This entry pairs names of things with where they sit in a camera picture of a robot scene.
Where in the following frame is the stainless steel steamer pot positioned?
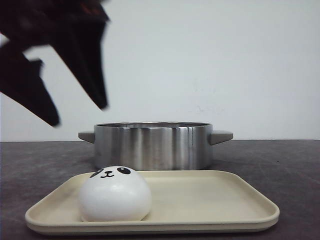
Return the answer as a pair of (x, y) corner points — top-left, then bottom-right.
(78, 122), (234, 171)

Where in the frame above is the beige rectangular tray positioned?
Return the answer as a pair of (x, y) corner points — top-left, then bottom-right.
(25, 170), (280, 236)

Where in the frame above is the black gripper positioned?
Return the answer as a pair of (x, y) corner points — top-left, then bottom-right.
(0, 0), (109, 127)

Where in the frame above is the panda bun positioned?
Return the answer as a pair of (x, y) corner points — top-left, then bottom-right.
(78, 166), (152, 222)

